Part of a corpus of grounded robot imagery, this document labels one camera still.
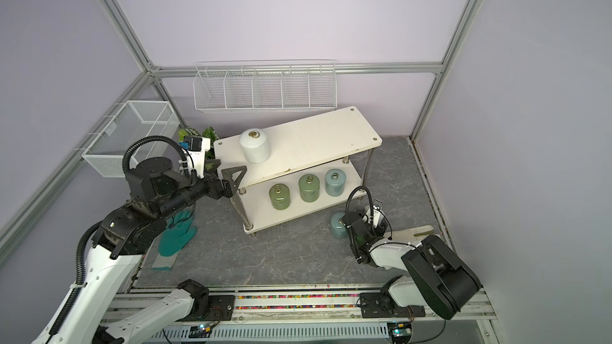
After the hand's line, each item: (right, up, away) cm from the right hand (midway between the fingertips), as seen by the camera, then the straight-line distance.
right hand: (371, 213), depth 91 cm
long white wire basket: (-42, +52, +8) cm, 67 cm away
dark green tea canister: (-34, +7, -6) cm, 35 cm away
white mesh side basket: (-89, +34, -6) cm, 95 cm away
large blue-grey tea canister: (-13, -4, -8) cm, 16 cm away
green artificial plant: (-62, +30, -2) cm, 69 cm away
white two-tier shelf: (-26, +18, -24) cm, 40 cm away
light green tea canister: (-24, +11, -4) cm, 26 cm away
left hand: (-43, +18, -30) cm, 55 cm away
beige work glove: (+14, -8, -2) cm, 16 cm away
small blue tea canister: (-14, +12, -3) cm, 19 cm away
